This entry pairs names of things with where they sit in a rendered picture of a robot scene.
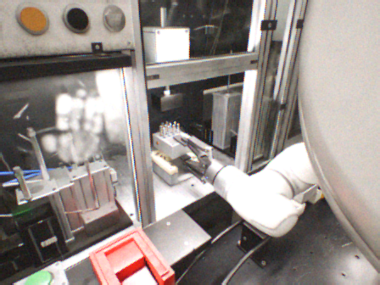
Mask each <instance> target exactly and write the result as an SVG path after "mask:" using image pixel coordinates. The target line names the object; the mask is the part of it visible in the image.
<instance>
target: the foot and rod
mask: <svg viewBox="0 0 380 285"><path fill-rule="evenodd" d="M163 88H164V91H163V92H155V93H152V94H151V96H152V106H153V107H154V108H155V109H158V110H159V111H166V110H168V109H175V108H177V107H180V106H182V93H180V92H176V91H174V90H173V89H170V86H165V87H163Z"/></svg>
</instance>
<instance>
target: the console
mask: <svg viewBox="0 0 380 285"><path fill-rule="evenodd" d="M92 42H101V43H102V46H103V51H104V52H113V51H121V50H129V49H135V43H134V30H133V24H132V17H131V0H0V59H12V58H29V57H37V56H46V55H54V56H55V55H63V54H72V53H92V44H91V43H92Z"/></svg>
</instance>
